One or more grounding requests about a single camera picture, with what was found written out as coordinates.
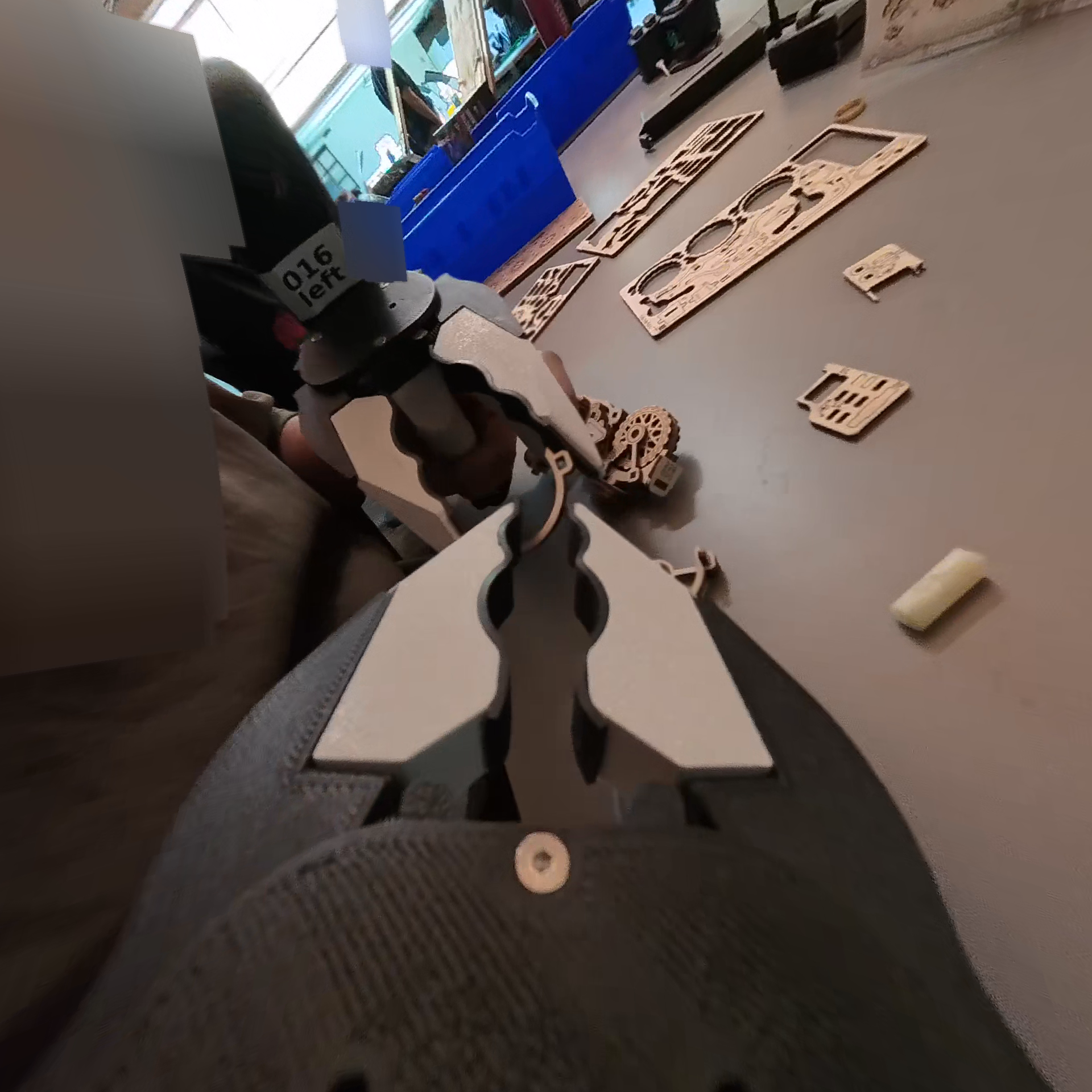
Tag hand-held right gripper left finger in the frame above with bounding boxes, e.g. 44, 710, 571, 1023
311, 502, 523, 773

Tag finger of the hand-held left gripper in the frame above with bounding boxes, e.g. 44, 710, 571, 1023
429, 305, 614, 481
297, 388, 469, 554

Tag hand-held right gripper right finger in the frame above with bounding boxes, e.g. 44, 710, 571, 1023
565, 502, 777, 784

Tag small wooden hook piece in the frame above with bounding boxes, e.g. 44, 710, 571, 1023
664, 546, 719, 600

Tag curved wooden puzzle piece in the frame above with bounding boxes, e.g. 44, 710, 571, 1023
512, 452, 574, 556

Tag wooden gear model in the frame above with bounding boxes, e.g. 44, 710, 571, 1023
580, 396, 685, 502

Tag grey desk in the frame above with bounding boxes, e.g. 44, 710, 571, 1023
478, 0, 1092, 1092

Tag person's left hand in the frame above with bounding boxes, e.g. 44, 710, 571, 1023
425, 399, 537, 504

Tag wooden puzzle sheet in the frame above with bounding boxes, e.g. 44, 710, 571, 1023
576, 111, 764, 259
510, 256, 602, 342

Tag dark brown wooden board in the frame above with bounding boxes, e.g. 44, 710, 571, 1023
486, 200, 595, 295

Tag person's brown trousers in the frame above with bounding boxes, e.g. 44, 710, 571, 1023
0, 384, 428, 1092

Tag blue plastic bin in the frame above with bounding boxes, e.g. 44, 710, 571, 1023
367, 0, 643, 206
399, 109, 580, 284

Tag white wax stick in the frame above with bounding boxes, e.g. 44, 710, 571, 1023
890, 548, 991, 632

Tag wooden sheet with round holes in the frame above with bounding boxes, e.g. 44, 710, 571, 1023
620, 123, 928, 338

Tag slotted wooden panel square cutout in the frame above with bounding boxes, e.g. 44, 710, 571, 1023
797, 362, 911, 442

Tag long black bar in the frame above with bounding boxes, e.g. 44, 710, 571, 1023
640, 26, 769, 152

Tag black device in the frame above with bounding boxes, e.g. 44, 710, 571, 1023
631, 0, 737, 84

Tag small notched wooden panel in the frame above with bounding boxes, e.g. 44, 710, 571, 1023
843, 243, 926, 301

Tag black block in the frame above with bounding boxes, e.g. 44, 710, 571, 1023
768, 0, 868, 86

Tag printed paper sheet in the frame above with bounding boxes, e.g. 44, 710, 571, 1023
860, 0, 1092, 71

